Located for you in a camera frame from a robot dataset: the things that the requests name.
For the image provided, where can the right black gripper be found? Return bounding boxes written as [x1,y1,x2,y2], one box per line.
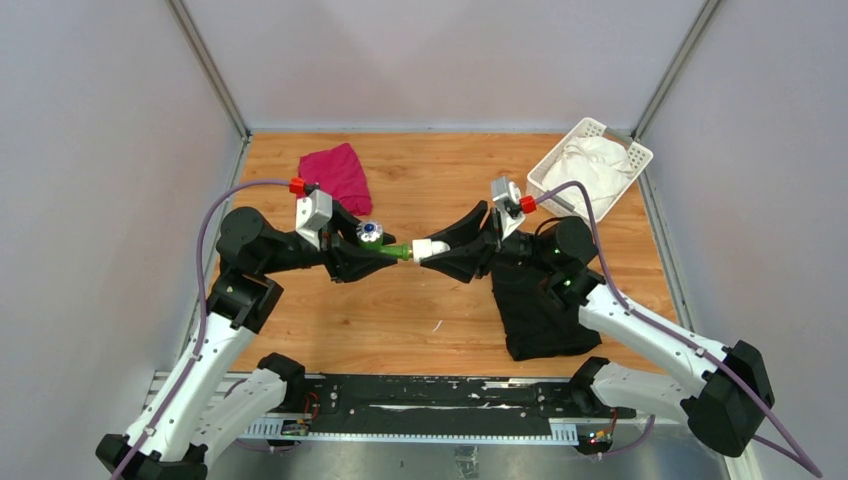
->
[420,202,557,285]

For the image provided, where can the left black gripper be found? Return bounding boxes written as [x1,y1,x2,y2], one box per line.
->
[260,200,398,282]

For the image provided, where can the green water faucet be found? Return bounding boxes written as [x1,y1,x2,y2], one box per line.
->
[356,220,412,261]

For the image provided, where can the white pipe fitting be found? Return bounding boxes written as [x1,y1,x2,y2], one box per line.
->
[410,238,451,264]

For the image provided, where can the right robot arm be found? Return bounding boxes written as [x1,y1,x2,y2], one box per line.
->
[411,202,775,457]

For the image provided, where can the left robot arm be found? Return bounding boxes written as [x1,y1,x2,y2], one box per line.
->
[96,191,398,479]

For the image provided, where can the magenta folded cloth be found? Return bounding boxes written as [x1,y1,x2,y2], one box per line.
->
[298,143,373,216]

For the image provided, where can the black folded cloth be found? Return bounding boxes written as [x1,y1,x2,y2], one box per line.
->
[490,265,602,361]

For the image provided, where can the white cloth in basket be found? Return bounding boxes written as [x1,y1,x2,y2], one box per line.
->
[542,136,637,221]

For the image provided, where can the white plastic basket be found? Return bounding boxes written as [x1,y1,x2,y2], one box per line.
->
[526,117,654,221]

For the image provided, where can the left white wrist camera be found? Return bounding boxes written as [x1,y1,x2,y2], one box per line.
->
[289,177,333,249]

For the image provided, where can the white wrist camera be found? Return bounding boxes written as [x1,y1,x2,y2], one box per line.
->
[289,177,333,249]
[490,176,537,240]

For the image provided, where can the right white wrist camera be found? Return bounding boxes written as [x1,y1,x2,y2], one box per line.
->
[490,176,537,240]

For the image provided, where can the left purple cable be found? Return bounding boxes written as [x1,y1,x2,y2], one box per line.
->
[109,178,296,480]

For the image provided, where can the purple cable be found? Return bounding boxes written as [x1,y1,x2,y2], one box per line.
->
[109,178,296,480]
[533,180,824,480]

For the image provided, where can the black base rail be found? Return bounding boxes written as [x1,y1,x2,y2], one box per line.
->
[238,372,639,439]

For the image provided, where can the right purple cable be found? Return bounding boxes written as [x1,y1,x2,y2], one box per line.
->
[533,180,824,480]

